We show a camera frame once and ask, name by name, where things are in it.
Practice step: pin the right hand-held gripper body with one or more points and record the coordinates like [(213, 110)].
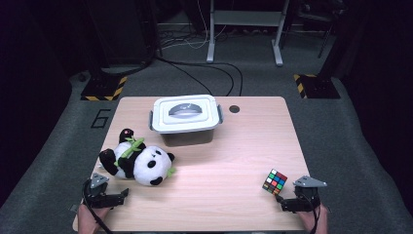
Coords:
[(307, 201)]

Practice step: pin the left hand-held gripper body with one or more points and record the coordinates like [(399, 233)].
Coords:
[(97, 196)]

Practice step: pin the multicoloured puzzle cube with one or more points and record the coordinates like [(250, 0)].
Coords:
[(274, 182)]

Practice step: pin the panda plush toy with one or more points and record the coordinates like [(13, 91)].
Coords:
[(139, 164)]

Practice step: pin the clear plastic storage box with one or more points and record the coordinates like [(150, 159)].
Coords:
[(188, 138)]

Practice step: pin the white box lid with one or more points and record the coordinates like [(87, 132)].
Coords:
[(186, 118)]

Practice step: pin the person's right hand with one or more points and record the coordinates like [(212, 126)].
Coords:
[(319, 222)]

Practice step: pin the person's left hand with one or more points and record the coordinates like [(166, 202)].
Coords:
[(89, 221)]

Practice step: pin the dark round table grommet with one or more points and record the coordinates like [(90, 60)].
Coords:
[(234, 109)]

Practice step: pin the black yellow striped stand base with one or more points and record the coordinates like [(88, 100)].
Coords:
[(102, 87), (316, 87)]

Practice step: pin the dark metal stand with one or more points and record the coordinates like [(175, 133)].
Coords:
[(326, 39)]

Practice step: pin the black equipment cabinet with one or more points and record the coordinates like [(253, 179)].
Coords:
[(126, 29)]

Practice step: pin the grey metal table bracket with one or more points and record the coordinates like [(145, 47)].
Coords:
[(74, 208)]

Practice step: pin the white metal desk frame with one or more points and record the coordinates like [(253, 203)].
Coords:
[(246, 18)]

